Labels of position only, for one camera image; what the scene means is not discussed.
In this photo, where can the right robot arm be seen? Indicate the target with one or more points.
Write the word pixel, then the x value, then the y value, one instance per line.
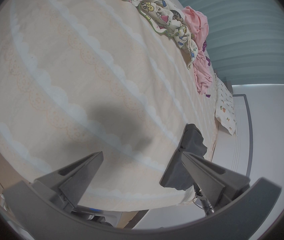
pixel 203 199

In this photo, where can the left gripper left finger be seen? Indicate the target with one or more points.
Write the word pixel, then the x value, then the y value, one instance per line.
pixel 75 180

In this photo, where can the white printed pillow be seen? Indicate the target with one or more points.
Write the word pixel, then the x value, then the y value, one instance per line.
pixel 225 106

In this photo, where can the purple garment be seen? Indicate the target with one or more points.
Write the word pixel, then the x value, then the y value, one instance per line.
pixel 207 56

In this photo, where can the black T-shirt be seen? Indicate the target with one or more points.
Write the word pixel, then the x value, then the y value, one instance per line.
pixel 182 159

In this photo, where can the bed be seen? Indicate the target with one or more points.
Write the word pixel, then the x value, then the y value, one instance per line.
pixel 69 84

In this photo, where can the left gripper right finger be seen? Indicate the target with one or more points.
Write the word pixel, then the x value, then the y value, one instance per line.
pixel 214 181

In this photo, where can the blue-green curtain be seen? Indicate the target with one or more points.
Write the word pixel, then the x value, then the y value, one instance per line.
pixel 244 34

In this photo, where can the white printed garment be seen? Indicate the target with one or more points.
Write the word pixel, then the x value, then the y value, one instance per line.
pixel 162 16

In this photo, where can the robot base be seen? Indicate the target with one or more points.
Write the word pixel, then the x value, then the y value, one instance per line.
pixel 94 214

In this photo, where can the pink garment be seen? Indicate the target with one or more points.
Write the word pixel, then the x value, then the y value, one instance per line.
pixel 199 34

